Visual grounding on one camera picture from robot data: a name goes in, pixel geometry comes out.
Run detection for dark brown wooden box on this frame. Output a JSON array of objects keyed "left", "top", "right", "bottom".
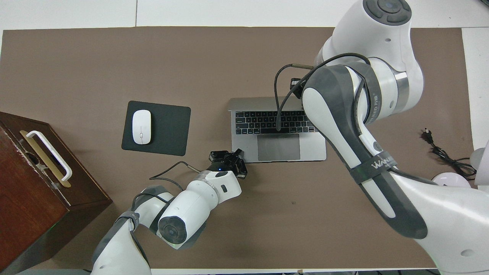
[{"left": 0, "top": 112, "right": 113, "bottom": 273}]

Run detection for white desk lamp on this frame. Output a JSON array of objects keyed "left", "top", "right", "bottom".
[{"left": 432, "top": 147, "right": 489, "bottom": 188}]

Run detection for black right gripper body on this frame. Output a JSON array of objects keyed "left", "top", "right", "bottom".
[{"left": 290, "top": 78, "right": 307, "bottom": 100}]

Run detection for white computer mouse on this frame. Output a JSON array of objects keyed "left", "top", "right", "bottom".
[{"left": 132, "top": 110, "right": 152, "bottom": 145}]

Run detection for white box handle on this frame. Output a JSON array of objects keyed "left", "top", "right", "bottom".
[{"left": 26, "top": 131, "right": 73, "bottom": 182}]

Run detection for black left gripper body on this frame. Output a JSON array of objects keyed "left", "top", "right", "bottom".
[{"left": 208, "top": 154, "right": 240, "bottom": 175}]

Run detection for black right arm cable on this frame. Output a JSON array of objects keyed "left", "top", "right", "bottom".
[{"left": 274, "top": 53, "right": 440, "bottom": 186}]

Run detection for black lamp power cable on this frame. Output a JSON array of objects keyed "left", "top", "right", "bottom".
[{"left": 422, "top": 129, "right": 478, "bottom": 178}]

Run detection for silver grey laptop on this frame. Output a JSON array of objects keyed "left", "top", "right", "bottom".
[{"left": 228, "top": 97, "right": 327, "bottom": 162}]

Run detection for black mouse pad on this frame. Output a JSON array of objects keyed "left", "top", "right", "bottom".
[{"left": 121, "top": 101, "right": 191, "bottom": 156}]

